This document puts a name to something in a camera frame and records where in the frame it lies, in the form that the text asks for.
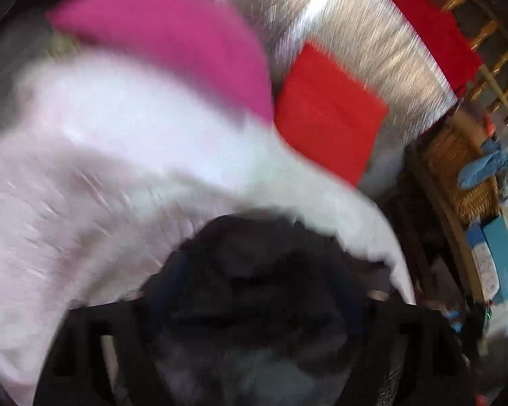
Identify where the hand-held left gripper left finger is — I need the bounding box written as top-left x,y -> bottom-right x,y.
34,254 -> 190,406

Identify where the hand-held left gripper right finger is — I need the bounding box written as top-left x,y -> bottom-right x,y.
351,292 -> 477,406

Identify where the dark quilted zip jacket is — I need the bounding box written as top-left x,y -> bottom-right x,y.
140,209 -> 392,406

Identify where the white patterned tissue pack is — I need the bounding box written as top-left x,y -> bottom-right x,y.
466,224 -> 501,302

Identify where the wooden side table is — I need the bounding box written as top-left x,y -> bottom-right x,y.
402,144 -> 508,356

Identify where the teal cardboard box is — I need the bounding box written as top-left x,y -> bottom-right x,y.
480,216 -> 508,305

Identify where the white bed blanket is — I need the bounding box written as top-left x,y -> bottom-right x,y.
0,53 -> 416,406

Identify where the wicker basket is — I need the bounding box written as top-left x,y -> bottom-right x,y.
423,122 -> 503,226

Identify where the light blue cloth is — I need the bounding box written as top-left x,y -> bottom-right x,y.
457,137 -> 508,191

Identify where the red pillow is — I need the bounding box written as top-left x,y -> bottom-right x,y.
274,42 -> 390,187

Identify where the wooden stair railing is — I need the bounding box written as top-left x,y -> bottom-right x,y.
389,0 -> 508,136

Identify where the pink pillow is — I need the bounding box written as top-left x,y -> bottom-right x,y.
46,0 -> 277,122

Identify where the silver foil insulation mat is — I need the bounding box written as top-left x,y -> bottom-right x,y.
220,0 -> 460,137

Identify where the red cloth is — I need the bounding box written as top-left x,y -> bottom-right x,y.
358,0 -> 485,96

